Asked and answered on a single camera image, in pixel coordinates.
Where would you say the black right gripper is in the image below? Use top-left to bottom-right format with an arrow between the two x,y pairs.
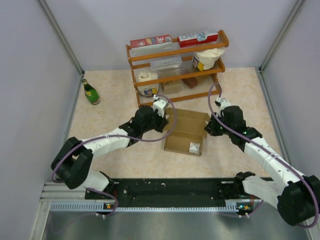
204,112 -> 233,137

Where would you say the small clear plastic bag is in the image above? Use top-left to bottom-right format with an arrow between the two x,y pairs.
189,142 -> 201,155

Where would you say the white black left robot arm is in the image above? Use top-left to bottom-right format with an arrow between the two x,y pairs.
51,100 -> 168,199

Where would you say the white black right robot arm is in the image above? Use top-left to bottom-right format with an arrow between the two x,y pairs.
204,100 -> 320,229

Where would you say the red foil wrap box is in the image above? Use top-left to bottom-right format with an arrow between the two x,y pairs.
130,34 -> 173,50

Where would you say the red white toothpaste box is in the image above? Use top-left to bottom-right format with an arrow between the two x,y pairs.
177,30 -> 219,48

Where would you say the white bag lower shelf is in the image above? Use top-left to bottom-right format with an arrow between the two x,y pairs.
136,71 -> 159,98

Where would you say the white bag shelf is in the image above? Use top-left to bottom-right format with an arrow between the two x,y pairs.
136,71 -> 159,98
192,47 -> 225,72

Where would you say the red brown brick block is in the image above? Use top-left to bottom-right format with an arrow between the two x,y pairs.
182,76 -> 198,89

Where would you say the green glass bottle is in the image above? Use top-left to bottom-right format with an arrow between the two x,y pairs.
81,78 -> 101,105

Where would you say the clear plastic container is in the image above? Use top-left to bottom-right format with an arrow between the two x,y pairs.
150,56 -> 182,72

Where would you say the white bag upper shelf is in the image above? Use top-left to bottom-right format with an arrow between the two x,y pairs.
192,47 -> 225,72

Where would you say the orange wooden shelf rack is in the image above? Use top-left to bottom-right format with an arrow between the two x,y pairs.
126,30 -> 229,106

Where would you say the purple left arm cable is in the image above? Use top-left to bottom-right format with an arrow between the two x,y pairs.
51,94 -> 178,218

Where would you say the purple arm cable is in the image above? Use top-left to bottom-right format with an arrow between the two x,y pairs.
207,83 -> 320,229
51,94 -> 178,218

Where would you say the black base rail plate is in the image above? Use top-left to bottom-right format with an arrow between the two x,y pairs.
84,178 -> 258,210

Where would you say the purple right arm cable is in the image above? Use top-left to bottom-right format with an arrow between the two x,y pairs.
207,83 -> 320,229

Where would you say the aluminium frame rail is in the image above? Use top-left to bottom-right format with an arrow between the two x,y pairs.
39,181 -> 315,213

